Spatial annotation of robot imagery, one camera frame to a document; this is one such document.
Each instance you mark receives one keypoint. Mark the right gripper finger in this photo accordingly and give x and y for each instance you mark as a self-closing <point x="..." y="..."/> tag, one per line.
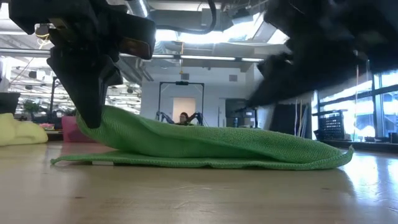
<point x="280" y="90"/>
<point x="275" y="65"/>

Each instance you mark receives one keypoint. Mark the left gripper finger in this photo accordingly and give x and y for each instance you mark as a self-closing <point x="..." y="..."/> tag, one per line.
<point x="87" y="96"/>
<point x="113" y="76"/>

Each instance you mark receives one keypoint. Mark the bright green microfiber towel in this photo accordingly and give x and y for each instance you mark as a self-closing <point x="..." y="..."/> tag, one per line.
<point x="202" y="146"/>

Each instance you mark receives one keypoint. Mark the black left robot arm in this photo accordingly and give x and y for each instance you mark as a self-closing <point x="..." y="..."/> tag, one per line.
<point x="46" y="12"/>

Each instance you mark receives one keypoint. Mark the black background robot arm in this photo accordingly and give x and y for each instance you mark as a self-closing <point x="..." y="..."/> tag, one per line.
<point x="196" y="117"/>
<point x="164" y="117"/>

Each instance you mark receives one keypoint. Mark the yellow microfiber towel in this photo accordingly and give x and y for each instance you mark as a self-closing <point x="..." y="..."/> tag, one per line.
<point x="18" y="133"/>

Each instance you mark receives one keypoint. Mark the pink plastic bin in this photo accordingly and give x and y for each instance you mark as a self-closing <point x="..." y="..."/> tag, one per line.
<point x="70" y="130"/>

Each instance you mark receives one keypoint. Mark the green potted plant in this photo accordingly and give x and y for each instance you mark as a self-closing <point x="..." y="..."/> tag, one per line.
<point x="31" y="107"/>

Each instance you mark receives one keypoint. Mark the black mesh crate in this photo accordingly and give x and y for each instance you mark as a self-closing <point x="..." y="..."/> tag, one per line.
<point x="331" y="126"/>

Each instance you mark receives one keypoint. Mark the pale door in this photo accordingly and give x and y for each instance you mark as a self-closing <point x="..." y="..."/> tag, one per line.
<point x="184" y="105"/>

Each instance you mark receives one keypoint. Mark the black square object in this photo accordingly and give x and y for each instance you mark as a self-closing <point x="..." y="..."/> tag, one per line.
<point x="9" y="102"/>

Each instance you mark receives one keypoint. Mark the person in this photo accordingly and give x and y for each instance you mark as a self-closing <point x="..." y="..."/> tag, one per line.
<point x="184" y="118"/>

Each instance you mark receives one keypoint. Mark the grey ceiling box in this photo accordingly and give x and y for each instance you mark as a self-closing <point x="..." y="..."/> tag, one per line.
<point x="206" y="17"/>

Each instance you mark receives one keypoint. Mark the black gantry frame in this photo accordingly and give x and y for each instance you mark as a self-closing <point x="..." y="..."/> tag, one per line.
<point x="51" y="102"/>
<point x="159" y="99"/>

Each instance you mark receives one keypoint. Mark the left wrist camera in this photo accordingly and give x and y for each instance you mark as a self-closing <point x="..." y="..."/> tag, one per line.
<point x="138" y="35"/>

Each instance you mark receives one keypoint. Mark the black aluminium table frame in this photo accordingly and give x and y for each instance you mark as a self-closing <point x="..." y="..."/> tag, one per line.
<point x="373" y="145"/>

